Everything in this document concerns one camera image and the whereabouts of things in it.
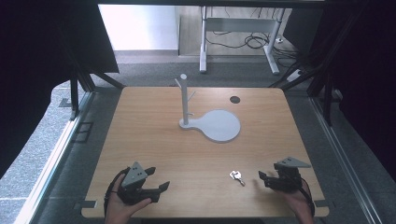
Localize grey table corner bracket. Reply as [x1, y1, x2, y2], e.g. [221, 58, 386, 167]
[74, 199, 98, 210]

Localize person's left hand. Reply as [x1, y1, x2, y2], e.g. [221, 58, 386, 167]
[105, 174, 153, 224]

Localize grey stand with round base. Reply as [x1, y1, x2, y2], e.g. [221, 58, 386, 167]
[174, 73, 242, 144]

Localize dark floor socket plate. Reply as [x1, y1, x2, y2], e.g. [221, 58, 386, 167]
[72, 121, 94, 144]

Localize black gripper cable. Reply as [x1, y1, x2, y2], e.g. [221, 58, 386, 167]
[103, 167, 131, 217]
[299, 177, 316, 217]

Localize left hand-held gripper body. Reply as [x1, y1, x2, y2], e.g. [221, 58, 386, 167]
[117, 161, 152, 206]

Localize black metal frame stand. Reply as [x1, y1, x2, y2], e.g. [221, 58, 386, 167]
[59, 29, 127, 121]
[268, 6, 367, 127]

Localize white power strip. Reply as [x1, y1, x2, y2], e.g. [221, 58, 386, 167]
[286, 69, 304, 83]

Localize aluminium rail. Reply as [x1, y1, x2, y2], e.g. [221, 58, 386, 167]
[308, 95, 385, 224]
[12, 91, 96, 224]

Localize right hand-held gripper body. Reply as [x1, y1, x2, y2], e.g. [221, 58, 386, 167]
[271, 156, 313, 192]

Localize person's right hand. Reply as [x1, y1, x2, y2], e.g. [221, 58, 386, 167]
[279, 181, 314, 224]

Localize black curtain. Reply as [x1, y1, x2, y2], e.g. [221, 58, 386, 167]
[281, 0, 396, 183]
[0, 0, 120, 180]

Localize silver key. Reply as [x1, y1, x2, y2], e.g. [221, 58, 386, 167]
[229, 170, 247, 188]

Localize black floor cables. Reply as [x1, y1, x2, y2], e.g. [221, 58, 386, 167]
[205, 7, 302, 68]

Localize white metal desk frame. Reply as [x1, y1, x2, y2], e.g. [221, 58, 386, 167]
[199, 6, 287, 76]

